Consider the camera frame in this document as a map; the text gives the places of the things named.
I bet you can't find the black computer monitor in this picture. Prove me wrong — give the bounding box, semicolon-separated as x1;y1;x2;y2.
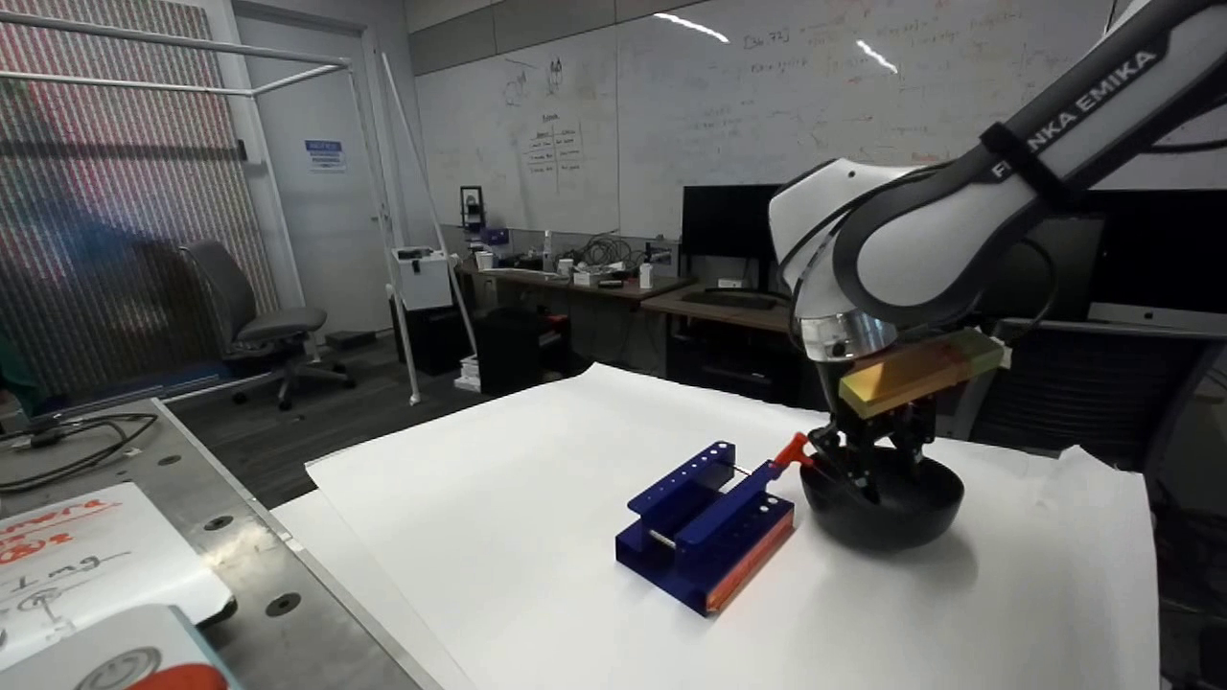
676;179;806;267

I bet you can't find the small orange object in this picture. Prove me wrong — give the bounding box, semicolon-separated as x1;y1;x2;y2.
759;428;811;479

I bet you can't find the blue door sign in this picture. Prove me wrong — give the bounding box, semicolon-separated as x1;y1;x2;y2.
303;136;347;174

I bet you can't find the white box cabinet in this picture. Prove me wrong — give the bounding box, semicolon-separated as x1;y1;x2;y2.
387;240;465;314

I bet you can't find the black bowl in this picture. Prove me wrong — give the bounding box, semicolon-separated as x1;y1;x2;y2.
799;441;965;556

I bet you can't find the white leaning pole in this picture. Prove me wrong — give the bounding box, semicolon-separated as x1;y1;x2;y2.
360;30;488;410

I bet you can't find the blue holder block orange base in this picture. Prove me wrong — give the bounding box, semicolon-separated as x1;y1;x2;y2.
615;436;799;622

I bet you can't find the black wall device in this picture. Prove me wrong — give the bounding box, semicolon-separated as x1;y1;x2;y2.
457;179;491;237

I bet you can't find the cluttered office desk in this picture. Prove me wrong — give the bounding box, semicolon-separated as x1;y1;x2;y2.
451;257;822;396

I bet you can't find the black cable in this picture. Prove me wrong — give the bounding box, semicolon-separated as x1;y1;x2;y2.
0;405;160;501

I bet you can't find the grey office chair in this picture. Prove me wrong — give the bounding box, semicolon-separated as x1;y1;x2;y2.
171;237;363;415

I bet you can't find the wire mesh safety panel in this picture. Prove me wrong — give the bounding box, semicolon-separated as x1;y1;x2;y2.
0;0;282;405

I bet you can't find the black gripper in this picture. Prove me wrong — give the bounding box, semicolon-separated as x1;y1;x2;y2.
801;396;940;487

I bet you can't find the book with round emblem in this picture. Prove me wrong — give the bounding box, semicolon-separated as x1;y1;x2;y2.
0;601;245;690

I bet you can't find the yellowish wrist camera box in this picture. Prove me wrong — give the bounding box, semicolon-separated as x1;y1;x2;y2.
834;325;1017;422

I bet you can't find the white paper sheet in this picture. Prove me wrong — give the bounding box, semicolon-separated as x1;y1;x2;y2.
268;360;1165;690

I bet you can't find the paper with red writing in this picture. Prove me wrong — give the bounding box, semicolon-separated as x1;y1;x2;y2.
0;479;238;670

